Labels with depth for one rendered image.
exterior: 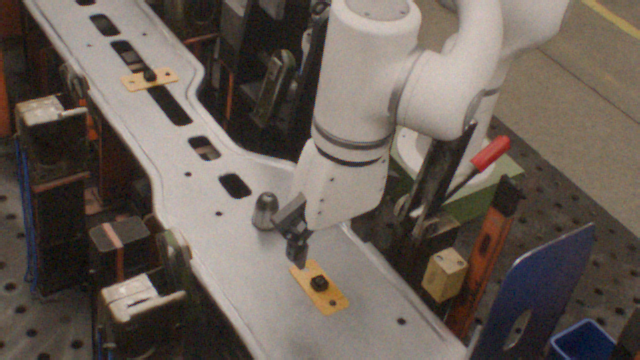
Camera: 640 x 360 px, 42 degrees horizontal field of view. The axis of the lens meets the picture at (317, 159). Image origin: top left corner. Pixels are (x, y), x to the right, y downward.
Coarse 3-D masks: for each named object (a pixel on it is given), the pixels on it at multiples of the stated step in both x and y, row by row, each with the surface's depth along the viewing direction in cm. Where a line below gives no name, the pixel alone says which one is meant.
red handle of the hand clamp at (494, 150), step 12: (492, 144) 106; (504, 144) 105; (480, 156) 105; (492, 156) 105; (468, 168) 105; (480, 168) 105; (456, 180) 105; (468, 180) 105; (456, 192) 106; (420, 204) 105
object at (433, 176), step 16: (432, 144) 100; (448, 144) 99; (464, 144) 98; (432, 160) 101; (448, 160) 98; (432, 176) 102; (448, 176) 100; (416, 192) 104; (432, 192) 101; (432, 208) 102; (416, 224) 104
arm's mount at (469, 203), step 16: (400, 128) 165; (400, 160) 158; (496, 160) 162; (512, 160) 162; (400, 176) 159; (416, 176) 155; (496, 176) 158; (512, 176) 159; (400, 192) 160; (464, 192) 154; (480, 192) 156; (448, 208) 153; (464, 208) 157; (480, 208) 160
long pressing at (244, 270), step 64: (64, 0) 143; (128, 0) 146; (192, 64) 134; (128, 128) 120; (192, 128) 122; (192, 192) 112; (256, 192) 113; (256, 256) 104; (320, 256) 106; (256, 320) 97; (320, 320) 98; (384, 320) 100
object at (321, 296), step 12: (312, 264) 104; (300, 276) 103; (312, 276) 103; (324, 276) 103; (312, 288) 101; (324, 288) 101; (336, 288) 102; (312, 300) 100; (324, 300) 100; (336, 300) 101; (324, 312) 99
